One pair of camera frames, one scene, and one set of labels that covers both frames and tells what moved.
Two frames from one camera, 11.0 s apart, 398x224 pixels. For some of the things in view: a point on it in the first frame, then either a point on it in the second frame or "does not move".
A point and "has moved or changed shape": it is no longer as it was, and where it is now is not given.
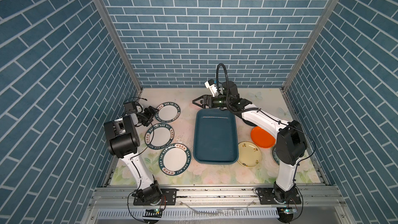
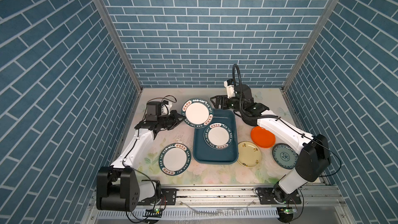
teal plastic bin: x=215 y=137 does not move
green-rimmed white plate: x=168 y=112 has moved or changed shape
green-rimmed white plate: x=159 y=136 -> x=197 y=113
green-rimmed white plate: x=174 y=159 does not move
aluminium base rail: x=219 y=204 does not move
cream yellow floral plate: x=250 y=154 does not move
